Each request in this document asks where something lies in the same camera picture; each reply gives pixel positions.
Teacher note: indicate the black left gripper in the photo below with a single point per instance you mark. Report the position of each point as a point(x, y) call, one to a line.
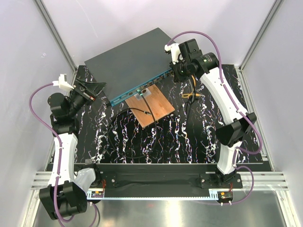
point(90, 88)

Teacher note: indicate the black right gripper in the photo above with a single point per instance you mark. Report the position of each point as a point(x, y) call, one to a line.
point(178, 78)

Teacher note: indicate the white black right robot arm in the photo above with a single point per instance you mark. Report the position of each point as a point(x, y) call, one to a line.
point(188, 61)

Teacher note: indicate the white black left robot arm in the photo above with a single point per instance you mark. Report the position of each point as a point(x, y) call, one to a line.
point(66, 191)

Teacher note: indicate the wooden board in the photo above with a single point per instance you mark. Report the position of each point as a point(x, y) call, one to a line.
point(158, 103)

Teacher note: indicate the left orange connector block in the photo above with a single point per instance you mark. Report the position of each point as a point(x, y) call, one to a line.
point(98, 194)

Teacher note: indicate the orange connector block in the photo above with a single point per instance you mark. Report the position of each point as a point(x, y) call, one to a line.
point(226, 195)
point(98, 194)

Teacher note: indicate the right orange connector block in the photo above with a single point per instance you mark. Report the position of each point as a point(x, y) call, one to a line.
point(226, 195)

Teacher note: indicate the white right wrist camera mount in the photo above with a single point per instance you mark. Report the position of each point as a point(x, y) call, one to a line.
point(175, 52)

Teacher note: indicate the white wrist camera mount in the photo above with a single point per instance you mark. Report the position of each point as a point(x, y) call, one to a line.
point(62, 83)
point(175, 52)

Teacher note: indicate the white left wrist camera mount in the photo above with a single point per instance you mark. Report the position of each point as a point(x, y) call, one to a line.
point(62, 83)

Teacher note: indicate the dark grey network switch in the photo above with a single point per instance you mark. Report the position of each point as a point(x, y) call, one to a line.
point(131, 66)

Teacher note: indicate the left aluminium frame post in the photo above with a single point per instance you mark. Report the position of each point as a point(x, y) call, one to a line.
point(54, 32)

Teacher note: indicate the aluminium frame post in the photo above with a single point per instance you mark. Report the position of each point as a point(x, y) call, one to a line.
point(54, 32)
point(264, 27)

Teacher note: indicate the right aluminium frame post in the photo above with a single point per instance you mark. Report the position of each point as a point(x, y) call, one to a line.
point(264, 27)

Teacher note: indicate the aluminium frame rail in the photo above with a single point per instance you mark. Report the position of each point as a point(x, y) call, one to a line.
point(258, 181)

